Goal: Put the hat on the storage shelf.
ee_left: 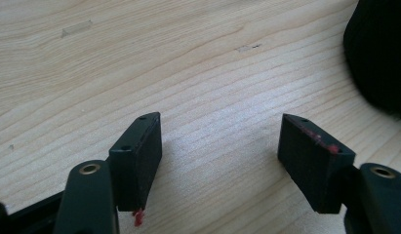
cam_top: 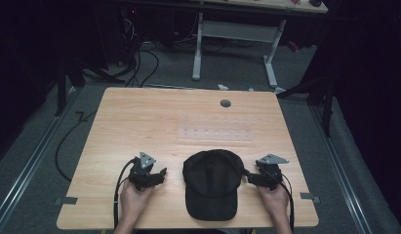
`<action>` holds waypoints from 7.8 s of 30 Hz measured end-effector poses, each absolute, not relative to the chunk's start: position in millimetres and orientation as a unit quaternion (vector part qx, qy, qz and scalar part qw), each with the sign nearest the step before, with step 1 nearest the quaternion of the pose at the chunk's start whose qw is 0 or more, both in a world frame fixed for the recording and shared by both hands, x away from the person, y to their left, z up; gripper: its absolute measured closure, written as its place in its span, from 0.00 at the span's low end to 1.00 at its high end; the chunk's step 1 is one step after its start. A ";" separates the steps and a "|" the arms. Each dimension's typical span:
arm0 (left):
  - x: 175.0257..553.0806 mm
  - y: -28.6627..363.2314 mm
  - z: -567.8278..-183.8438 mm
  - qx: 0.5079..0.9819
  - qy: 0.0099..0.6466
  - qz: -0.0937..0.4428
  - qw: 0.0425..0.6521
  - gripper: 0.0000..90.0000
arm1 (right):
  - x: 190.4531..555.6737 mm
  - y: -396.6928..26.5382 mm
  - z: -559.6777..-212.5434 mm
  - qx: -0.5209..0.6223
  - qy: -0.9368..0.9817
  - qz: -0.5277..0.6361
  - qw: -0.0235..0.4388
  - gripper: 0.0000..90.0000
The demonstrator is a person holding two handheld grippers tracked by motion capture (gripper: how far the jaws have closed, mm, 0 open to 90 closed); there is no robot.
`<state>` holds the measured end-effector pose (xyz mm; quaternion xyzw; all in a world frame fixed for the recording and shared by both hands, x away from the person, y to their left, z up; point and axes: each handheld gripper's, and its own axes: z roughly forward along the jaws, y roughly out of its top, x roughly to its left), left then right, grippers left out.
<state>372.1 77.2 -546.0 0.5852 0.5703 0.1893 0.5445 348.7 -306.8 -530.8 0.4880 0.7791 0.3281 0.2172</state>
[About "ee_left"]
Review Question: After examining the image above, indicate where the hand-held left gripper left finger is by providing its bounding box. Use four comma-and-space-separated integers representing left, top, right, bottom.
108, 111, 163, 227

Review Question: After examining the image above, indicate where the black round object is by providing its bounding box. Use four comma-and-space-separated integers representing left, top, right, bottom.
342, 0, 401, 121

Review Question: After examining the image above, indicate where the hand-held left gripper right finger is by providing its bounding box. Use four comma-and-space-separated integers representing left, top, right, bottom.
277, 113, 356, 215

